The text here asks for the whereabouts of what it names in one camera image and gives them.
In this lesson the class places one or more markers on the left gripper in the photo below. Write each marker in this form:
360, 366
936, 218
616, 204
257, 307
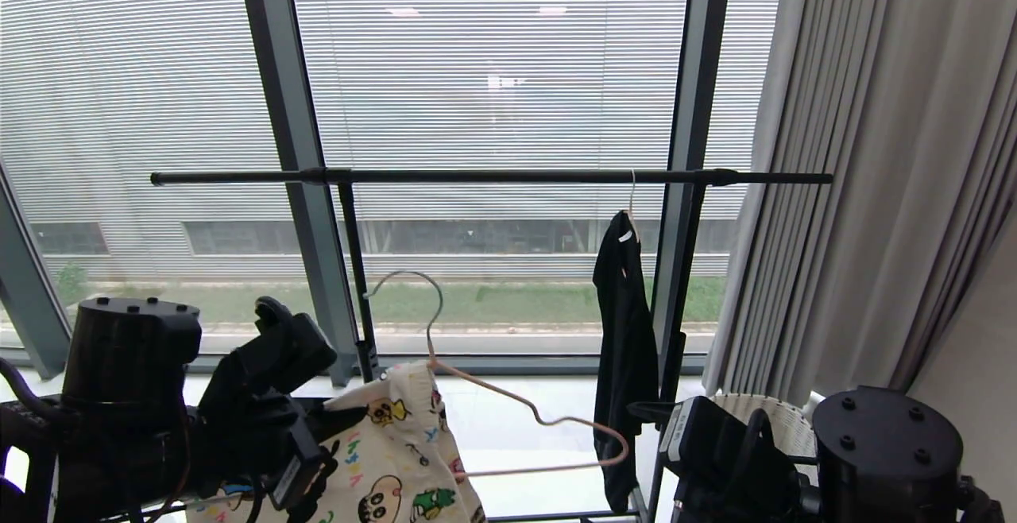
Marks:
290, 467

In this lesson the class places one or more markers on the cream printed garment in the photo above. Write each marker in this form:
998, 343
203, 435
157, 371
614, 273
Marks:
397, 459

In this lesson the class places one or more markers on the pink clothes hanger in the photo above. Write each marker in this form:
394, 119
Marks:
493, 389
632, 197

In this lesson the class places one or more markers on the black garment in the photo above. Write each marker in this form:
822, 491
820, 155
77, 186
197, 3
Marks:
628, 348

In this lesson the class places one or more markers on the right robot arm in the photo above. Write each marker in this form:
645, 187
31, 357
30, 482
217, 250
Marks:
882, 459

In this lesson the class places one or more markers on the black clothes rack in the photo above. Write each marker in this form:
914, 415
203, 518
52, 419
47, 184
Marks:
493, 176

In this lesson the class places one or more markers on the white laundry basket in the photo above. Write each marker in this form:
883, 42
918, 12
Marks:
763, 412

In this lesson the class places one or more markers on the window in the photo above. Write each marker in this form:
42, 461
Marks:
493, 110

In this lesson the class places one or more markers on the beige curtain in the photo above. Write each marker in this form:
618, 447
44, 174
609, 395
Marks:
874, 149

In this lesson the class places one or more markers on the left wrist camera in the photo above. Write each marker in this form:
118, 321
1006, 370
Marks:
286, 348

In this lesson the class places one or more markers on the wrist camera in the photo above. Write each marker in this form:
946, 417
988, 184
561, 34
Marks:
286, 348
715, 443

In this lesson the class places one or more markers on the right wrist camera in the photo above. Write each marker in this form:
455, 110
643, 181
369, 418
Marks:
715, 443

